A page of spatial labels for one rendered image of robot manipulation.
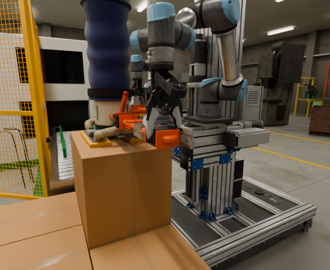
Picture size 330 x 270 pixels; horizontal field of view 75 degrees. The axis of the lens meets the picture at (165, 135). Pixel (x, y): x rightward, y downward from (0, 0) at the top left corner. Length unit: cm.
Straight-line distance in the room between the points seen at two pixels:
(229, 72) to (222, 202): 106
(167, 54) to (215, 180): 124
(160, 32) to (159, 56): 6
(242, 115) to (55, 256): 138
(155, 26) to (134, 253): 84
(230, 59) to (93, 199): 89
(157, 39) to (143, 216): 77
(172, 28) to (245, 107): 114
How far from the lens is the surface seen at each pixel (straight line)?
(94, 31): 113
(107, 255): 103
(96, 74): 110
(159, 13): 63
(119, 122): 90
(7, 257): 118
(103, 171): 92
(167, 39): 62
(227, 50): 112
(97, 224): 102
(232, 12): 103
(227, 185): 180
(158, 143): 58
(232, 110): 165
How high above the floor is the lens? 120
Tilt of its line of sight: 12 degrees down
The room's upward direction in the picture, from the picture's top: straight up
